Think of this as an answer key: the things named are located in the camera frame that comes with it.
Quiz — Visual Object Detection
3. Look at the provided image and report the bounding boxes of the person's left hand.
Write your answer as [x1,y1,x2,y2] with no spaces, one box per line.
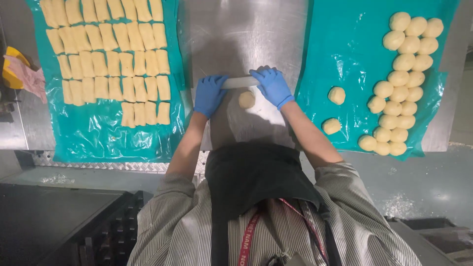
[194,75,230,119]

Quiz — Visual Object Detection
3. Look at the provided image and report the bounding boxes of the person's right hand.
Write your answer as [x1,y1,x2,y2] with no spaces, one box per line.
[249,66,295,111]

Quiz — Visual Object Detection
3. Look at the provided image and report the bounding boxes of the white rolling pin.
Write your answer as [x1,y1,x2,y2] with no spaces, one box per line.
[221,76,259,89]

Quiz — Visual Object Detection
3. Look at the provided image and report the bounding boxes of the round dough ball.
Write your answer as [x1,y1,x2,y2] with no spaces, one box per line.
[238,91,256,109]
[322,118,342,136]
[328,86,346,106]

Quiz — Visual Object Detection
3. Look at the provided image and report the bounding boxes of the teal plastic sheet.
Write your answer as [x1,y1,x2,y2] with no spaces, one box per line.
[295,0,460,162]
[25,0,186,163]

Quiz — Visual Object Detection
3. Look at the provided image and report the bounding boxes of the rows of rolled dough pieces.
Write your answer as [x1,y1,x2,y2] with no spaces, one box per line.
[39,0,171,129]

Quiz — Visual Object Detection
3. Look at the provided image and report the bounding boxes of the diamond plate metal ledge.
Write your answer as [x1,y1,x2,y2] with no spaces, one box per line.
[31,150,210,174]

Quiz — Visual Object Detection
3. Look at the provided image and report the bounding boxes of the cluster of pale dough balls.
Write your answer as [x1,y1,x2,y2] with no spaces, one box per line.
[358,11,444,157]

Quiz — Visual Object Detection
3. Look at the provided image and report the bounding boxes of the grey striped shirt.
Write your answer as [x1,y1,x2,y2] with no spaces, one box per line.
[127,162,422,266]

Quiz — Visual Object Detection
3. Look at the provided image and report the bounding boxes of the pink cloth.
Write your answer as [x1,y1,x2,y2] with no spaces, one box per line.
[3,55,48,104]

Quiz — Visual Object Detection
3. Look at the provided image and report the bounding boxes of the grey badge holder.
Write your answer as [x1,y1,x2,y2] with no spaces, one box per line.
[284,251,315,266]

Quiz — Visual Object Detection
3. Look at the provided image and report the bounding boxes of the yellow plastic scoop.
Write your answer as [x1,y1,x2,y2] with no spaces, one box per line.
[2,46,31,89]

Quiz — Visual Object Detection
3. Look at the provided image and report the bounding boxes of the black metal rack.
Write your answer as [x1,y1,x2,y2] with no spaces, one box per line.
[0,183,145,266]

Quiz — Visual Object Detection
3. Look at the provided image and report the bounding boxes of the grey metal machine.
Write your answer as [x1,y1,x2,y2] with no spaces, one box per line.
[384,217,473,266]

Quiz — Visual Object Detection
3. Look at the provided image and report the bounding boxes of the red lanyard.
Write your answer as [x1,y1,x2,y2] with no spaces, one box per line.
[238,198,329,266]

